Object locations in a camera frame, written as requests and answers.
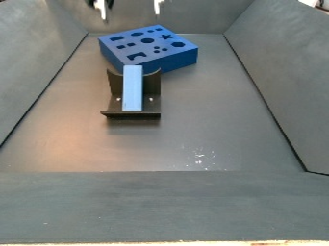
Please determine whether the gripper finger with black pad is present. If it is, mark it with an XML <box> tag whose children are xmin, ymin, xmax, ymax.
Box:
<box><xmin>93</xmin><ymin>0</ymin><xmax>107</xmax><ymax>20</ymax></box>

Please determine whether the blue shape sorting board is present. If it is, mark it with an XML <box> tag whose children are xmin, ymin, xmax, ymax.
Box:
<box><xmin>97</xmin><ymin>25</ymin><xmax>197</xmax><ymax>73</ymax></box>

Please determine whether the black curved fixture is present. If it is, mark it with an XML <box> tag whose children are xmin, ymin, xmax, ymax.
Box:
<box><xmin>100</xmin><ymin>69</ymin><xmax>160</xmax><ymax>118</ymax></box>

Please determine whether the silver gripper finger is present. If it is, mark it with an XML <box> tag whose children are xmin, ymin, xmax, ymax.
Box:
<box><xmin>152</xmin><ymin>0</ymin><xmax>164</xmax><ymax>15</ymax></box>

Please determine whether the light blue rectangular block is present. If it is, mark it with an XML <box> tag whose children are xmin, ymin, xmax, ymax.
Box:
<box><xmin>121</xmin><ymin>65</ymin><xmax>143</xmax><ymax>111</ymax></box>

